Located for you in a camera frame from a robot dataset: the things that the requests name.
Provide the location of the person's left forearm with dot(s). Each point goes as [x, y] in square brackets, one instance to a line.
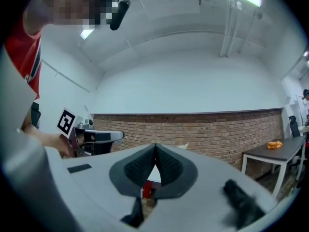
[46, 139]

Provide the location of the white ceiling air conditioner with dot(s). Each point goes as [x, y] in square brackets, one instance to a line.
[169, 1]

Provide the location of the white ceiling pipes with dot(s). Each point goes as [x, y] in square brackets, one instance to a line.
[228, 25]

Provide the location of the black office chair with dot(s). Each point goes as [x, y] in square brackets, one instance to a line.
[294, 127]

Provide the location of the silver fisheye camera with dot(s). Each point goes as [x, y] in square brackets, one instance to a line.
[84, 124]

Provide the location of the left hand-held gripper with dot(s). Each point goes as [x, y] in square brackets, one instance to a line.
[65, 122]

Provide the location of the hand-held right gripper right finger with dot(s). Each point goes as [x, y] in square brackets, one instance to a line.
[176, 170]

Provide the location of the dark table with white legs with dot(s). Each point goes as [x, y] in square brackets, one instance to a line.
[277, 153]

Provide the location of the black head camera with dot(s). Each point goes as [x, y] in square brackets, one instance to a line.
[119, 14]

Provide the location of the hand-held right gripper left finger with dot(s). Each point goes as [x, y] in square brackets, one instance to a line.
[130, 170]

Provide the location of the red shirt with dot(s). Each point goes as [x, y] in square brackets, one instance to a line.
[24, 57]

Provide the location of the red box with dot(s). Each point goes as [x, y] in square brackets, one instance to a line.
[149, 190]

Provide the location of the person's left hand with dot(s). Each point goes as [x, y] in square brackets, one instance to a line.
[80, 137]

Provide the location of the orange cloth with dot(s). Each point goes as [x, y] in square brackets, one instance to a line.
[275, 145]

